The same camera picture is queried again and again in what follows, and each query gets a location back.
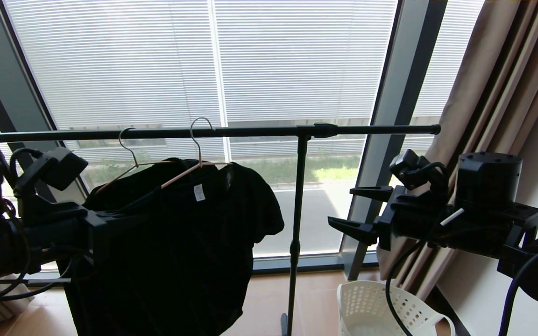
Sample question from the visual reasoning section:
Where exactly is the black garment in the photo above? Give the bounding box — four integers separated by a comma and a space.
58, 160, 285, 336
84, 158, 191, 211

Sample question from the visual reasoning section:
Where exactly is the white laundry basket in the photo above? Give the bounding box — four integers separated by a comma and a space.
336, 280, 457, 336

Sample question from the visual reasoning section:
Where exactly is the pink clothes hanger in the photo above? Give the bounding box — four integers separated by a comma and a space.
94, 127, 177, 195
160, 116, 233, 190

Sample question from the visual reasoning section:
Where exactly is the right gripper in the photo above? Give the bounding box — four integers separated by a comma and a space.
327, 185, 453, 251

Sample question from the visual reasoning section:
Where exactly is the window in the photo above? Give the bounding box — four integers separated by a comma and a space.
0, 0, 487, 280

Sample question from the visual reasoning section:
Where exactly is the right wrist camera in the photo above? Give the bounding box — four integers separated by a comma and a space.
389, 149, 450, 197

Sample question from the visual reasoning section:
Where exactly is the black cable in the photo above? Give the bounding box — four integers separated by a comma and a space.
0, 147, 76, 302
384, 232, 538, 336

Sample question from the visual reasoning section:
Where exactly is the black clothes rack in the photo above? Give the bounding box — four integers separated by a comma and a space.
0, 123, 442, 336

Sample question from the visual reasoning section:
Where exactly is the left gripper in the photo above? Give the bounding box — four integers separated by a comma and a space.
16, 208, 110, 267

